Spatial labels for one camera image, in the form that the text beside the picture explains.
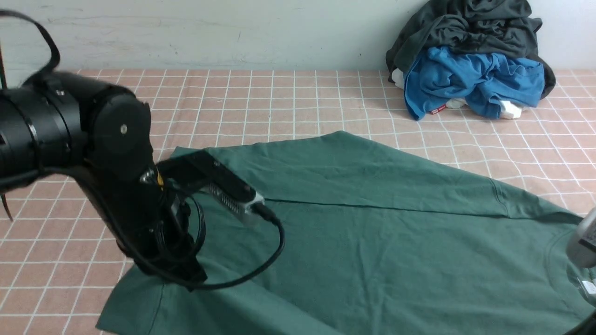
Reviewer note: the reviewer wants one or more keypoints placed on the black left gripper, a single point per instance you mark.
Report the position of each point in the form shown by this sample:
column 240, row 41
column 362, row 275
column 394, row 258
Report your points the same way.
column 171, row 235

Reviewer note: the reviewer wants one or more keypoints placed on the green long-sleeved shirt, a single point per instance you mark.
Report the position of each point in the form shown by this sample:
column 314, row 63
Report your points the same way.
column 378, row 242

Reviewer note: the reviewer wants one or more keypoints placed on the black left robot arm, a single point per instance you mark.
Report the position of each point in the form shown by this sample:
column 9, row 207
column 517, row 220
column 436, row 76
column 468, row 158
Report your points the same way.
column 98, row 133

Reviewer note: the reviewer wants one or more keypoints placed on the blue shirt in pile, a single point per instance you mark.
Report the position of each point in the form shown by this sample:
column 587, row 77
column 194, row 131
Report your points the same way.
column 483, row 80

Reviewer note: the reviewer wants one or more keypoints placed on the pink checkered table cloth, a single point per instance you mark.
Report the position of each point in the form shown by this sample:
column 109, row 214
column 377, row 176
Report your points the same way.
column 59, row 263

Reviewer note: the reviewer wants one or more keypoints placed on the dark grey garment in pile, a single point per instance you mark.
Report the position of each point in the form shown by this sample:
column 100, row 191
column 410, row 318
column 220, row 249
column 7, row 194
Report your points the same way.
column 471, row 27

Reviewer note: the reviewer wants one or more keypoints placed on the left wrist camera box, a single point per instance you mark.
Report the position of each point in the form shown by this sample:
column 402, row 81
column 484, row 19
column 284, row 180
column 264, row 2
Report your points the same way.
column 201, row 172

